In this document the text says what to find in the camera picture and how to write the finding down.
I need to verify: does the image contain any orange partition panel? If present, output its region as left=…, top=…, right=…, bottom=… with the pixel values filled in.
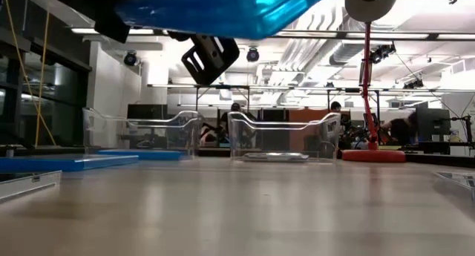
left=288, top=108, right=337, bottom=152

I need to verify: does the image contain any blue plastic disc case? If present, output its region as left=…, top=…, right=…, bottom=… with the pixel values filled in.
left=0, top=154, right=140, bottom=173
left=97, top=148, right=187, bottom=162
left=114, top=0, right=338, bottom=41

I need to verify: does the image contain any dark wall screen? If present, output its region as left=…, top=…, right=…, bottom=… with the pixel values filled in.
left=127, top=103, right=168, bottom=120

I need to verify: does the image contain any black computer monitor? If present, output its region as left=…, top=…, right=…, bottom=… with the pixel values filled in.
left=415, top=102, right=452, bottom=141

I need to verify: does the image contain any person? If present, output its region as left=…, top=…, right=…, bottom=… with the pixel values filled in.
left=329, top=101, right=352, bottom=145
left=200, top=102, right=257, bottom=148
left=381, top=111, right=419, bottom=145

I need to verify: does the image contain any black camera on rig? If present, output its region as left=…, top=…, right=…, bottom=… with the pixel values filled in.
left=370, top=42, right=397, bottom=65

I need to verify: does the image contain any black aluminium table frame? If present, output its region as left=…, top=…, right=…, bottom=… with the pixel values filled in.
left=0, top=145, right=475, bottom=168

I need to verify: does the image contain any clear plastic bin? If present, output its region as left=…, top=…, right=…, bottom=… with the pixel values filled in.
left=82, top=107, right=204, bottom=162
left=226, top=111, right=341, bottom=164

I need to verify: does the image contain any jewel case black-white swirl cover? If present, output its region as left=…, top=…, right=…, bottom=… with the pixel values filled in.
left=0, top=170, right=62, bottom=202
left=434, top=171, right=475, bottom=203

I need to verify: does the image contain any disc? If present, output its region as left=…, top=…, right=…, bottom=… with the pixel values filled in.
left=242, top=151, right=310, bottom=163

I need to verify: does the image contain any red desk lamp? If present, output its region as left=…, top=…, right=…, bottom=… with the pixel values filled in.
left=341, top=0, right=406, bottom=163

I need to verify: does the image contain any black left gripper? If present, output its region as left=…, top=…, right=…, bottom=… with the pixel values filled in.
left=46, top=0, right=143, bottom=45

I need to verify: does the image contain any long ceiling light bar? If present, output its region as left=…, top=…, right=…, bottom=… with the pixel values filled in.
left=70, top=27, right=475, bottom=41

